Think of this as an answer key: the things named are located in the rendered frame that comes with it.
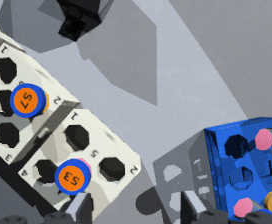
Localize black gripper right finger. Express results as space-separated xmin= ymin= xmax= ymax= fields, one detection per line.
xmin=180 ymin=191 xmax=272 ymax=224

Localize blue tube rack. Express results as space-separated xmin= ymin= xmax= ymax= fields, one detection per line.
xmin=204 ymin=117 xmax=272 ymax=221

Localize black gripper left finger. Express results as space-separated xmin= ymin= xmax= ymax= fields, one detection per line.
xmin=0 ymin=193 xmax=92 ymax=224

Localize white button box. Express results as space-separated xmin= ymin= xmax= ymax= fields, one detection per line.
xmin=56 ymin=0 xmax=114 ymax=42

